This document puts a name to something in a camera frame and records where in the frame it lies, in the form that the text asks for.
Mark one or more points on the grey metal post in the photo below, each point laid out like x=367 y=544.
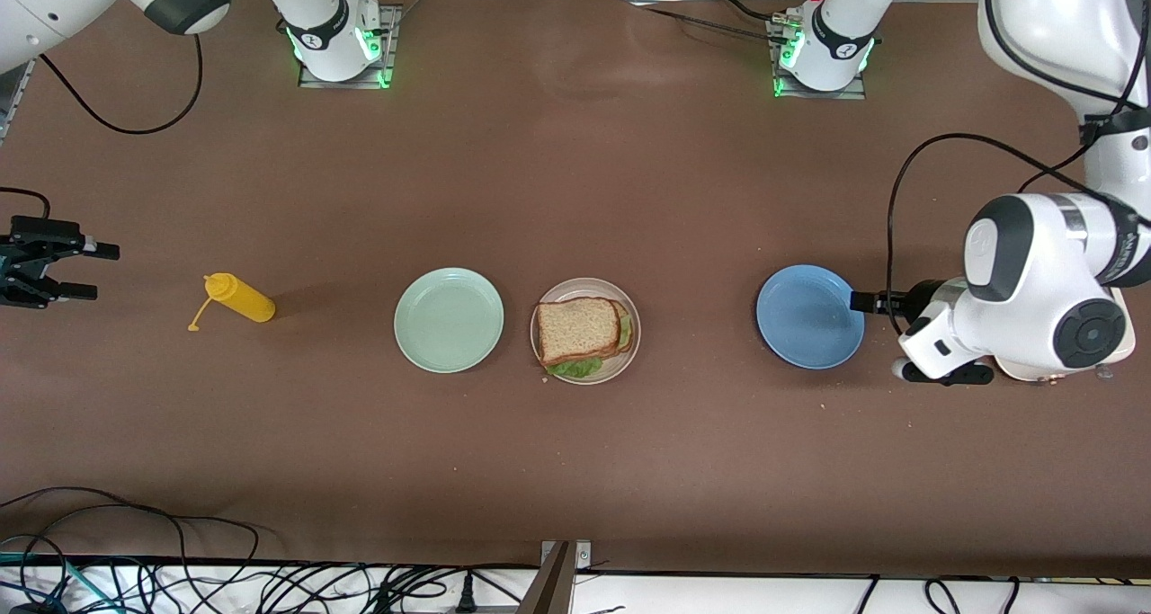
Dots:
x=550 y=591

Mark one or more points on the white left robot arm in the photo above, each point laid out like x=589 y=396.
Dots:
x=1043 y=281

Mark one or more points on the blue plate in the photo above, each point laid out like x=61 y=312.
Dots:
x=809 y=317

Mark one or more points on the green lettuce leaf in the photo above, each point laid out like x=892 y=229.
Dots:
x=575 y=369

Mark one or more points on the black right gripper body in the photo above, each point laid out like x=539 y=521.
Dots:
x=20 y=263

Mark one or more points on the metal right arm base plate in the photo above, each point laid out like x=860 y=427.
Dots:
x=342 y=84

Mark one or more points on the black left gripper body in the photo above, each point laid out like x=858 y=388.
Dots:
x=919 y=298

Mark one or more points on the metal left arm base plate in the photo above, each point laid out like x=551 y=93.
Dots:
x=823 y=94

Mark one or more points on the white two-slot toaster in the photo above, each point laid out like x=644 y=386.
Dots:
x=1034 y=371

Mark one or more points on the small metal table bracket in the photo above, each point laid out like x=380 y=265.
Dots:
x=583 y=556

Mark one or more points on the beige plate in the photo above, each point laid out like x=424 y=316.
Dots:
x=584 y=286

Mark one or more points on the aluminium frame rail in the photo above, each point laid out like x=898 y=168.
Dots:
x=13 y=97

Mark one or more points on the black power plug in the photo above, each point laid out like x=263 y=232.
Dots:
x=467 y=596

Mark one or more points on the yellow squeeze bottle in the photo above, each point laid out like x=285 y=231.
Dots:
x=238 y=298

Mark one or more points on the mint green plate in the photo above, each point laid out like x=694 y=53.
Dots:
x=450 y=320

